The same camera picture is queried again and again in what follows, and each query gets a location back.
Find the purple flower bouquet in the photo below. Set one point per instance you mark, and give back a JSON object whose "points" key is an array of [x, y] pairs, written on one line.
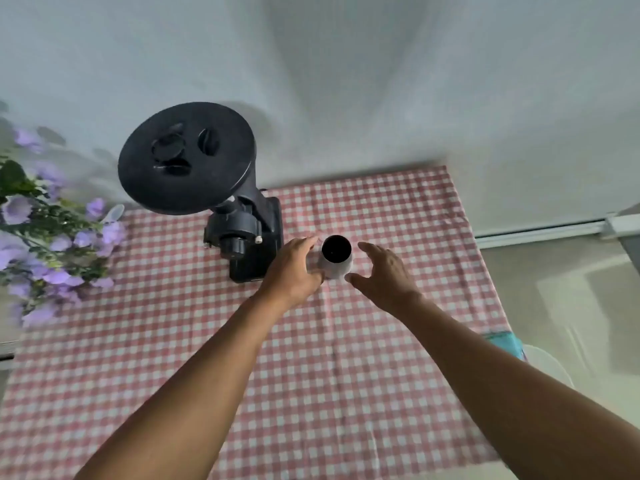
{"points": [[45, 244]]}

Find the person's right thumb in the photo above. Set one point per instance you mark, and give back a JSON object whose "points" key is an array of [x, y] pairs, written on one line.
{"points": [[357, 281]]}

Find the red white checkered tablecloth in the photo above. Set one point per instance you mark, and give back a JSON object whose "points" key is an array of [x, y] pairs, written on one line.
{"points": [[350, 374]]}

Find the person's right forearm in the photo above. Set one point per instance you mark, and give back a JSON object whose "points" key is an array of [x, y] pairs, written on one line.
{"points": [[500, 389]]}

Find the person's left thumb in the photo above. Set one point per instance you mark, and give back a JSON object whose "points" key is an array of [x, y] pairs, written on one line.
{"points": [[315, 280]]}

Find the teal cloth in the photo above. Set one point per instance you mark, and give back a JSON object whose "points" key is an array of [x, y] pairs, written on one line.
{"points": [[505, 343]]}

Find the person's left hand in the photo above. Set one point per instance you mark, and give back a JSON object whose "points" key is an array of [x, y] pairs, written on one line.
{"points": [[290, 274]]}

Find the white spoon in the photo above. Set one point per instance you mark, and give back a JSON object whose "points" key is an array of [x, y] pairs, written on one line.
{"points": [[114, 213]]}

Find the black coffee grinder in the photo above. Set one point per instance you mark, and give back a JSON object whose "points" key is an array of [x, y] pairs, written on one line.
{"points": [[185, 159]]}

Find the person's left forearm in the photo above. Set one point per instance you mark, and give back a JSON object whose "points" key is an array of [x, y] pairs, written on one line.
{"points": [[200, 384]]}

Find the person's right hand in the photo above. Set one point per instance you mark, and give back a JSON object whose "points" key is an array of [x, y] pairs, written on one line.
{"points": [[392, 284]]}

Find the white cup with black inside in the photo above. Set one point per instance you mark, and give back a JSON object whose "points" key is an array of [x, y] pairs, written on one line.
{"points": [[336, 267]]}

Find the white round stool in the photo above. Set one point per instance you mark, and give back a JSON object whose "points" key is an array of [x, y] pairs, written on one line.
{"points": [[547, 362]]}

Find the white wall rail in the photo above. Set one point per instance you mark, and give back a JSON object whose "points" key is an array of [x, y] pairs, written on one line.
{"points": [[540, 233]]}

